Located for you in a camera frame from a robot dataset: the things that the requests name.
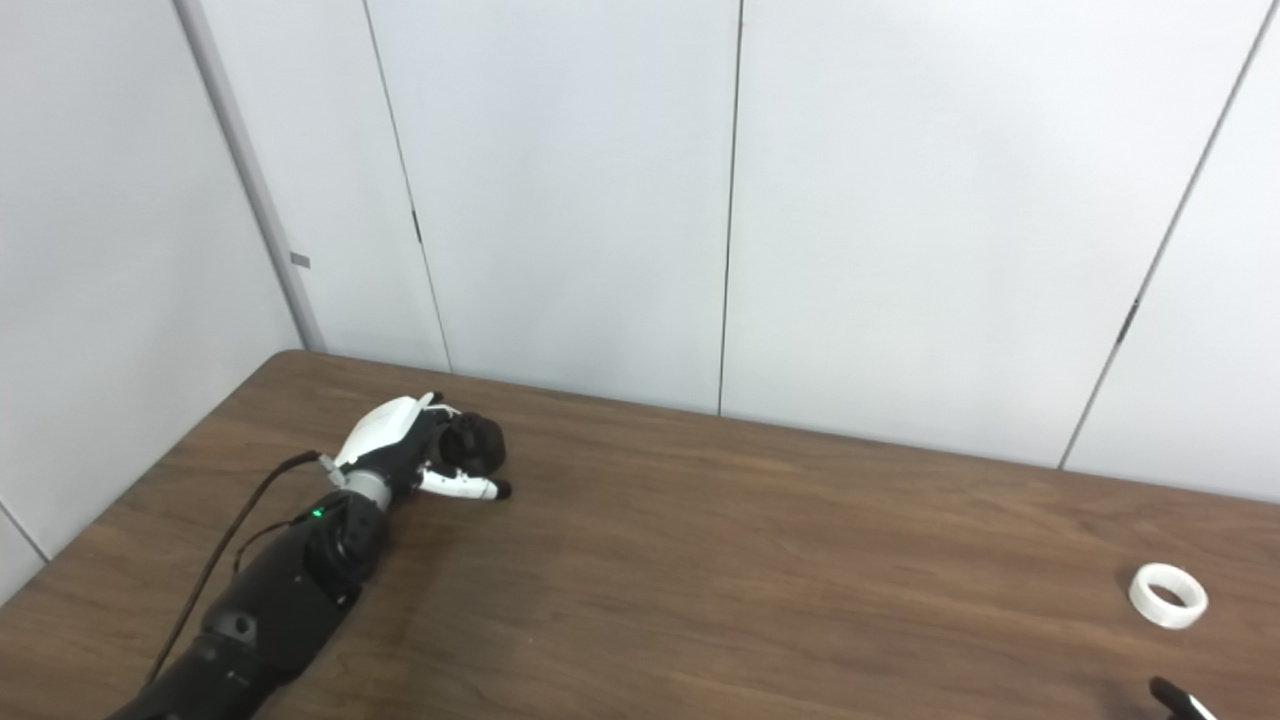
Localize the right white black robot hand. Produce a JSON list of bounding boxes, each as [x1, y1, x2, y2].
[[1148, 677, 1219, 720]]

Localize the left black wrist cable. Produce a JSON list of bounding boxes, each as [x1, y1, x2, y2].
[[145, 450, 327, 687]]

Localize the white plastic ring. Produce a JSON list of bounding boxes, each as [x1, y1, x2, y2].
[[1129, 563, 1209, 630]]

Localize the round black plastic part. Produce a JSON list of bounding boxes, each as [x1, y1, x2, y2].
[[440, 412, 507, 477]]

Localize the grey wall corner post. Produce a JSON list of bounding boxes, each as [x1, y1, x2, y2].
[[174, 0, 327, 354]]

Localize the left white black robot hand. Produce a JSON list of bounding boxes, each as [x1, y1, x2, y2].
[[330, 392, 513, 503]]

